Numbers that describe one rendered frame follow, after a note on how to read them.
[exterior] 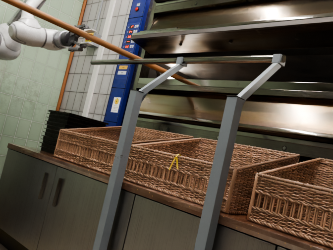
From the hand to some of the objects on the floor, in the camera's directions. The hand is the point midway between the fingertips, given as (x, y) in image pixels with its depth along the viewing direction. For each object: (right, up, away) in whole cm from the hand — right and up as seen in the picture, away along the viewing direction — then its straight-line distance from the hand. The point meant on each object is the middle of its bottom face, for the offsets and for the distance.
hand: (88, 37), depth 176 cm
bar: (+4, -121, -20) cm, 123 cm away
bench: (+30, -128, -17) cm, 132 cm away
